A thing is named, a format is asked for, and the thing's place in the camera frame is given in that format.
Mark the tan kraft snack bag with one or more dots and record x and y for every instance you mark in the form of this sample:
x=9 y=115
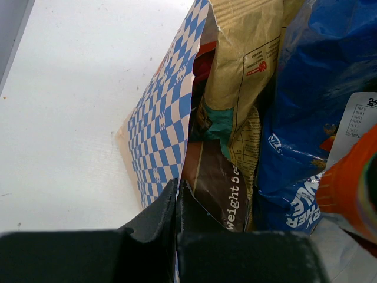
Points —
x=248 y=41

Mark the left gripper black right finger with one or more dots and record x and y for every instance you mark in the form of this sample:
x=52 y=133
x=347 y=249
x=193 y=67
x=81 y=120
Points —
x=208 y=252

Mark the blue Doritos bag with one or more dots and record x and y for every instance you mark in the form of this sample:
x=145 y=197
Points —
x=327 y=53

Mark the blue checkered paper bag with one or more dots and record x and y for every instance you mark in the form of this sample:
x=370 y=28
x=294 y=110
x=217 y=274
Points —
x=153 y=138

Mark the colourful Fox's candy bag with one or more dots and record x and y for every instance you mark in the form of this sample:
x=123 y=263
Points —
x=347 y=191

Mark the brown Kettle chips bag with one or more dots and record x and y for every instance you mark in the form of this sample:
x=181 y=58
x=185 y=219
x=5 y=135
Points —
x=217 y=184

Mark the pink hand cooked chips bag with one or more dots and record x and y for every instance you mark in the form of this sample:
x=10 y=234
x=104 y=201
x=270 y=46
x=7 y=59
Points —
x=203 y=61

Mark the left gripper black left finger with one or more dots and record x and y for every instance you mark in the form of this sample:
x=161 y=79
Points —
x=142 y=250

